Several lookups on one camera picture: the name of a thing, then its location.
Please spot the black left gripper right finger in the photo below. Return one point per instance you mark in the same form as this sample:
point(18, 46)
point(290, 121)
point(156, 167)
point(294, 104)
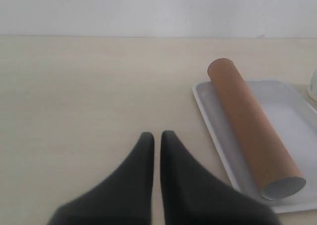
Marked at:
point(193, 196)

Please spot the white rectangular tray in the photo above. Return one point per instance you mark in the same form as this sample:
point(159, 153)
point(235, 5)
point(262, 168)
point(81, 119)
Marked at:
point(295, 122)

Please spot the brown cardboard tube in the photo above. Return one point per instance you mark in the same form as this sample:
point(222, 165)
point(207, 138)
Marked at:
point(272, 168)

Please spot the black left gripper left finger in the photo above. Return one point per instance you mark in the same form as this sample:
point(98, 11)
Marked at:
point(123, 198)

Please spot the printed white paper towel roll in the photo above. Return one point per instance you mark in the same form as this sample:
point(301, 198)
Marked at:
point(312, 88)

